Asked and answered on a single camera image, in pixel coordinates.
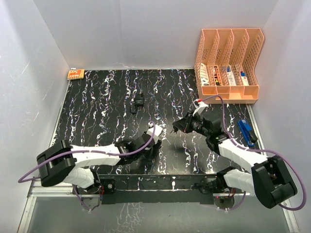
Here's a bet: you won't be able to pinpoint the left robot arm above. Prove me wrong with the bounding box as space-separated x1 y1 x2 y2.
36 126 163 194

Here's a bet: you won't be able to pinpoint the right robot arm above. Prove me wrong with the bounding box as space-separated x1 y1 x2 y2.
173 113 297 209

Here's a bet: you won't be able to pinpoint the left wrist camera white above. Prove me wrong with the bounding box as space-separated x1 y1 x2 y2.
147 122 163 144

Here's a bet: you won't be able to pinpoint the small orange card box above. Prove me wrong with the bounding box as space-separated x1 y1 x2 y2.
67 69 85 80

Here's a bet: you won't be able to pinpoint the black padlock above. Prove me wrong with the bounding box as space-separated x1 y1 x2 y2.
130 93 145 115

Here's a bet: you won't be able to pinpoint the purple cable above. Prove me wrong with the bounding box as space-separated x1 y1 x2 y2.
18 121 156 212
201 95 307 211

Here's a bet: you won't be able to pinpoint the blue black stapler tool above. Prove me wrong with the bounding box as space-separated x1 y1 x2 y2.
238 119 258 147

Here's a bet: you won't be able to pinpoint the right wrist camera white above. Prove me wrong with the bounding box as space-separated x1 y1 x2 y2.
192 99 208 116

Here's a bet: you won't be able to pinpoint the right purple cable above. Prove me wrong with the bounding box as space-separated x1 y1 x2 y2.
201 95 307 211

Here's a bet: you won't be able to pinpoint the dark markers in organizer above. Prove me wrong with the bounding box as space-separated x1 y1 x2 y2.
213 66 222 86

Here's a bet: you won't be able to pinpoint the orange plastic file organizer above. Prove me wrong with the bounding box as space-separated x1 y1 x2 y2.
194 28 264 104

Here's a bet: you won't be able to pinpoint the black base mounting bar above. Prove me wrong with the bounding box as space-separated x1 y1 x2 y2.
97 173 246 205

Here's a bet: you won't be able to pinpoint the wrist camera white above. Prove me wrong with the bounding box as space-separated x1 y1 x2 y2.
147 122 163 144
192 99 208 116

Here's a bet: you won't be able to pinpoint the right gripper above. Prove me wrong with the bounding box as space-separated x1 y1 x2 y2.
173 110 210 137

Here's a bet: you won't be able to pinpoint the blue red white box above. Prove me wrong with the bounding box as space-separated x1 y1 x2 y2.
240 69 249 86

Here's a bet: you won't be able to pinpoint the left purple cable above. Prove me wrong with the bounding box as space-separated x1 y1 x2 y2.
18 121 156 212

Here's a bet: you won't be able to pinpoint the white blue tube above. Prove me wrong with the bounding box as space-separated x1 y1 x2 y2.
223 65 236 86

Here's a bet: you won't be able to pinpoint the black marble pattern mat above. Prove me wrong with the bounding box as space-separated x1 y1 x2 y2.
43 68 265 176

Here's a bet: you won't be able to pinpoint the white box in organizer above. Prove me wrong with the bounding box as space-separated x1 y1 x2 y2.
199 63 210 86

